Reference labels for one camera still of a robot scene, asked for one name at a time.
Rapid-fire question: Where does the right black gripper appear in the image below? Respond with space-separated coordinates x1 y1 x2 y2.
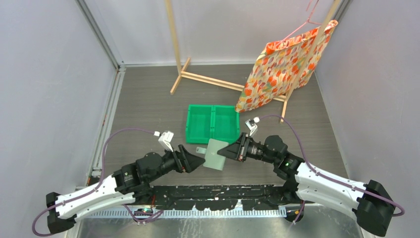
218 132 278 165

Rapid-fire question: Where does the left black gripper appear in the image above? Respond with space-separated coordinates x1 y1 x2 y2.
147 144 205 183

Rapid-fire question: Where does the sage green card holder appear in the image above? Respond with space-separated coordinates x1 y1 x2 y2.
196 139 229 171

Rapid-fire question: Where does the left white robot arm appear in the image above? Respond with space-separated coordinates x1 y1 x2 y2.
46 145 205 234

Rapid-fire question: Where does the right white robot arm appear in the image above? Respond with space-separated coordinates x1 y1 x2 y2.
217 133 395 237

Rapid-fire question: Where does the green plastic double bin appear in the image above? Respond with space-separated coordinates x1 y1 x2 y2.
185 104 240 144

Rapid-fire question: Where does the wooden clothes rack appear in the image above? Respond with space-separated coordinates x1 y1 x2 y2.
164 0 343 117

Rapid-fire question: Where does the floral orange fabric bag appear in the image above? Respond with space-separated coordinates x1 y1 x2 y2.
235 20 338 113

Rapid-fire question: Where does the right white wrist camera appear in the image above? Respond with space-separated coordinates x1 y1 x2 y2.
245 117 260 137

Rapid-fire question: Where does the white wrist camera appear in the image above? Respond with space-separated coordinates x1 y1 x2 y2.
158 131 174 152
245 117 260 137

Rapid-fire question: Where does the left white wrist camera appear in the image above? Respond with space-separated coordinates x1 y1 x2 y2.
158 131 174 152

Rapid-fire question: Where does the aluminium rail with slots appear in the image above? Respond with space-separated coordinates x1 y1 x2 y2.
88 206 286 219

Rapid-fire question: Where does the aluminium corner frame post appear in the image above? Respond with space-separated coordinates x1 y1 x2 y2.
76 0 126 71

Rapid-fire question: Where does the pink wire hanger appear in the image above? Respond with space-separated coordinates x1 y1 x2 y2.
283 0 321 41

